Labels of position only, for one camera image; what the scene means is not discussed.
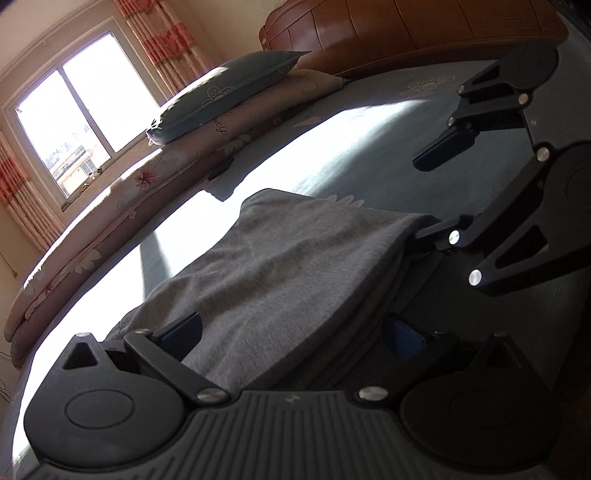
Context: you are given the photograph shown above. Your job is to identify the folded pink floral quilt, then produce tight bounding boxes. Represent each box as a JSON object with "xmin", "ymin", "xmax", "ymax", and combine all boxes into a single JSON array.
[{"xmin": 4, "ymin": 69, "xmax": 354, "ymax": 371}]

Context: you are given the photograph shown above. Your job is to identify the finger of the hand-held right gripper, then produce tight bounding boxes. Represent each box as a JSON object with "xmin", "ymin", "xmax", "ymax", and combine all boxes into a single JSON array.
[
  {"xmin": 412, "ymin": 60, "xmax": 533, "ymax": 172},
  {"xmin": 406, "ymin": 145, "xmax": 556, "ymax": 297}
]

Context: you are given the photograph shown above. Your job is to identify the grey sweatpants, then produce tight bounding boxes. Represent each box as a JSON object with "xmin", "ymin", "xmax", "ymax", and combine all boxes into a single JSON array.
[{"xmin": 106, "ymin": 188, "xmax": 439, "ymax": 394}]

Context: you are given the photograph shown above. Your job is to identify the wooden bed headboard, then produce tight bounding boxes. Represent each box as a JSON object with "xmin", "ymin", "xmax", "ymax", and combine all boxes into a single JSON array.
[{"xmin": 257, "ymin": 0, "xmax": 570, "ymax": 78}]

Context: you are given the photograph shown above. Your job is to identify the window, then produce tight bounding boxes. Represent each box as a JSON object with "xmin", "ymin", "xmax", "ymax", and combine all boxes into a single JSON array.
[{"xmin": 2, "ymin": 17, "xmax": 168, "ymax": 209}]

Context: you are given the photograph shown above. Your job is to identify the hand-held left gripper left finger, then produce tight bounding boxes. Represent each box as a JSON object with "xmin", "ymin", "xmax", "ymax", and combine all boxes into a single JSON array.
[{"xmin": 48, "ymin": 311, "xmax": 232, "ymax": 408}]

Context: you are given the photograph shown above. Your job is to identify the teal pillow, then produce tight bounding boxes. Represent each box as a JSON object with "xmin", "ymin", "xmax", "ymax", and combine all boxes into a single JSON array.
[{"xmin": 146, "ymin": 50, "xmax": 313, "ymax": 145}]

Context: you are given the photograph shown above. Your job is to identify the bed with teal patterned sheet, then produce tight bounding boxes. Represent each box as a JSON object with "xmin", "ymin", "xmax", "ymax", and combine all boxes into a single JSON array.
[{"xmin": 9, "ymin": 18, "xmax": 591, "ymax": 480}]

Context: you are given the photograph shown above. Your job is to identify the black phone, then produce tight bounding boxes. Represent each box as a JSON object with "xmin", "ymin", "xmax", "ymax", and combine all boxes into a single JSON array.
[{"xmin": 208, "ymin": 158, "xmax": 235, "ymax": 182}]

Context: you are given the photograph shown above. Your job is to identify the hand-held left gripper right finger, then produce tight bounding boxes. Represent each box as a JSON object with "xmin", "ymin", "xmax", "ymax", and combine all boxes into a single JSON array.
[{"xmin": 355, "ymin": 313, "xmax": 540, "ymax": 408}]

